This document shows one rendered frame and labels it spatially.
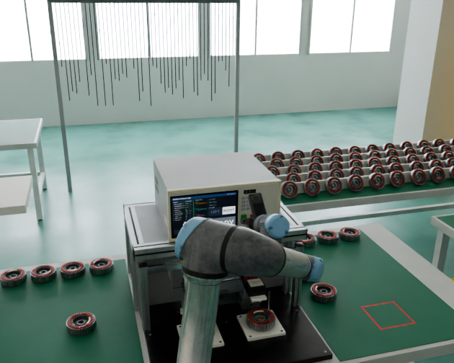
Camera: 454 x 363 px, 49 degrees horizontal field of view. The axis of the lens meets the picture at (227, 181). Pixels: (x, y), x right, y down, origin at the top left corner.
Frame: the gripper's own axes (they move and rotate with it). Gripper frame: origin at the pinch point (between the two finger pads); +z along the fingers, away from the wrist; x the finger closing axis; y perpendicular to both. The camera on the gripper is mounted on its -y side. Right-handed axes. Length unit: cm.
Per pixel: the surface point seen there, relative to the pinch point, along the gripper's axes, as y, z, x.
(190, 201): -9.0, -0.8, -20.5
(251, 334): 43.1, 3.4, -1.7
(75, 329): 35, 22, -66
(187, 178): -17.8, 7.5, -19.2
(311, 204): -2, 110, 76
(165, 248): 7.0, 3.6, -30.8
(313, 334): 46, 0, 21
